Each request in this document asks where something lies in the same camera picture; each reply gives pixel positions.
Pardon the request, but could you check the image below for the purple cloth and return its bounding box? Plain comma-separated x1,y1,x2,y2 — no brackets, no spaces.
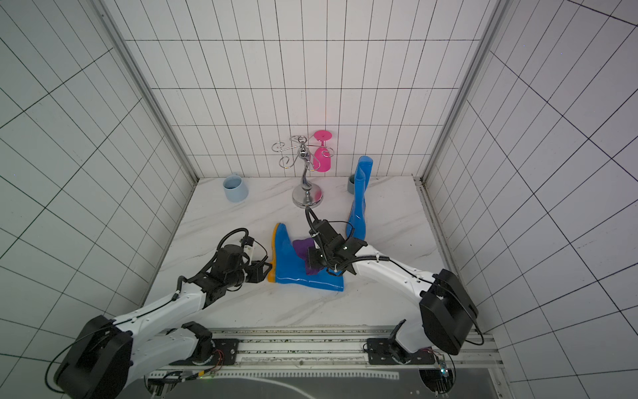
292,238,324,275

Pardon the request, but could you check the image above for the blue rubber boot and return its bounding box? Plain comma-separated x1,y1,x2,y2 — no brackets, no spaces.
267,223,345,292
347,156,374,240

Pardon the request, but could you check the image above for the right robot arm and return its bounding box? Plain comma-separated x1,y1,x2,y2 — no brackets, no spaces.
307,218,479,361

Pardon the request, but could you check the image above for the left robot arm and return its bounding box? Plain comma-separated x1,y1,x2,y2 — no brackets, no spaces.
45,244,272,398

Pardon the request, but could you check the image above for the chrome glass holder stand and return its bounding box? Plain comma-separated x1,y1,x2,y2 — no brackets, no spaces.
272,135,335,209

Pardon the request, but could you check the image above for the grey-green mug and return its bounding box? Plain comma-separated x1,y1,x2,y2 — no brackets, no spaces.
347,175,355,195

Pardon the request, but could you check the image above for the light blue mug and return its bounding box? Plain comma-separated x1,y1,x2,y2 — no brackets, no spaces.
223,175,249,203

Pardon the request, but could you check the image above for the pink wine glass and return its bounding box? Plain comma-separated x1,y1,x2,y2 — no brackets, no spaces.
313,130,332,173

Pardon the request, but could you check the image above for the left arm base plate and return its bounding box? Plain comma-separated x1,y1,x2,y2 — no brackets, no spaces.
170,338,240,367

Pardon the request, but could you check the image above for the aluminium mounting rail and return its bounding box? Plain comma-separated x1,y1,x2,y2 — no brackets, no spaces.
212,326,504,371

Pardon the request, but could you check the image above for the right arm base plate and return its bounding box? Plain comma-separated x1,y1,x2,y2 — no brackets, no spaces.
363,338,436,366

